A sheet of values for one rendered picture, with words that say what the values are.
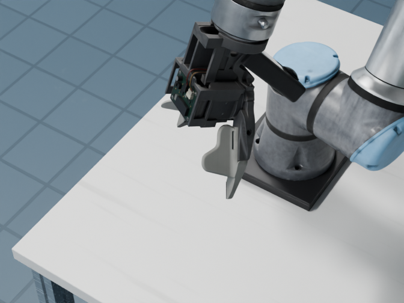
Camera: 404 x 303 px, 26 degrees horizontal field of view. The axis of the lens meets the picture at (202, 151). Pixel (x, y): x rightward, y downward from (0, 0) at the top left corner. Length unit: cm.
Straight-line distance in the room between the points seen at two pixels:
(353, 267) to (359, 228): 9
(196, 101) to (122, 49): 220
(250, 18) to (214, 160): 18
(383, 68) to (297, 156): 26
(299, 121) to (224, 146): 44
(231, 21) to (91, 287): 64
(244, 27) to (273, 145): 60
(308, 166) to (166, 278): 32
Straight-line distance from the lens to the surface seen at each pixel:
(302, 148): 155
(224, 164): 105
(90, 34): 328
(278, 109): 150
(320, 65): 146
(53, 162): 283
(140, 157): 165
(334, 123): 143
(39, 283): 162
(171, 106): 113
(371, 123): 140
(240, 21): 98
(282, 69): 106
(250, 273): 148
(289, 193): 157
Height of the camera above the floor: 207
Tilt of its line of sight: 47 degrees down
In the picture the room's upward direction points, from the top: straight up
